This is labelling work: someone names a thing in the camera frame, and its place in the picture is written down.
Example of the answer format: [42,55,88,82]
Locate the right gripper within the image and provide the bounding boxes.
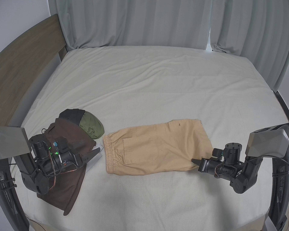
[191,158,220,174]

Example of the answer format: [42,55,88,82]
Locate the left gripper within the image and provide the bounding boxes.
[57,149,101,169]

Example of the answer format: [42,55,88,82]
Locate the tan shorts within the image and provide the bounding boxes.
[103,119,214,175]

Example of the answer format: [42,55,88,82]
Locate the bed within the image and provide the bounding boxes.
[0,14,289,231]

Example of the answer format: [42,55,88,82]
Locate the green garment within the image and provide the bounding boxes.
[79,111,105,140]

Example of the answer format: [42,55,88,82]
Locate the brown garment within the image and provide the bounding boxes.
[36,117,97,216]

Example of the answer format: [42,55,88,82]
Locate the black garment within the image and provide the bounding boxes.
[59,109,86,127]

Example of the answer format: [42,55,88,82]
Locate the pale green wide curtain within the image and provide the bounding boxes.
[55,0,212,52]

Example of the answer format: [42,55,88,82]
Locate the pale green narrow curtain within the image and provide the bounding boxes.
[210,0,289,91]

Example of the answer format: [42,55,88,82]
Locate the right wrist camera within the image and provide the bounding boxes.
[212,148,224,161]

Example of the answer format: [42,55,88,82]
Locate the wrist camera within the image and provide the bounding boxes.
[212,148,224,161]
[53,137,68,154]

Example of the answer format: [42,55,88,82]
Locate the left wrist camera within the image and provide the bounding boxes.
[53,137,68,154]

